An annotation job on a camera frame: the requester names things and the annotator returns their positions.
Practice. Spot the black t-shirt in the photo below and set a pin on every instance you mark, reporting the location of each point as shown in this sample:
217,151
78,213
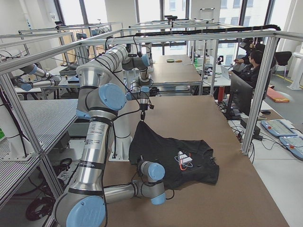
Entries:
183,160

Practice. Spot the striped aluminium workbench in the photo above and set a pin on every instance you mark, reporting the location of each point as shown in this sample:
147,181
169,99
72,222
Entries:
50,119

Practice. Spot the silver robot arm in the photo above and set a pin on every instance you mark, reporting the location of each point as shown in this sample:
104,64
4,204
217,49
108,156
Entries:
85,202
113,78

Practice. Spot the robot teach pendant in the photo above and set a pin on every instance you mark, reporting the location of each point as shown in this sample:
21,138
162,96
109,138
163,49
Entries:
277,128

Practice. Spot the person in black jacket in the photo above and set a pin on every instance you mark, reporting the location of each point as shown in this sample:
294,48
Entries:
250,73

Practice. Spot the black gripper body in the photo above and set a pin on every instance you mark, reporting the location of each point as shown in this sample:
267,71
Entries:
142,115

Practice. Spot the black monitor on desk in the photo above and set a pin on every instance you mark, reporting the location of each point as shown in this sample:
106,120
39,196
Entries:
239,99

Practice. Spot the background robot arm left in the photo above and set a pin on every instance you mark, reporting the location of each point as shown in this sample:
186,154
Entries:
35,77

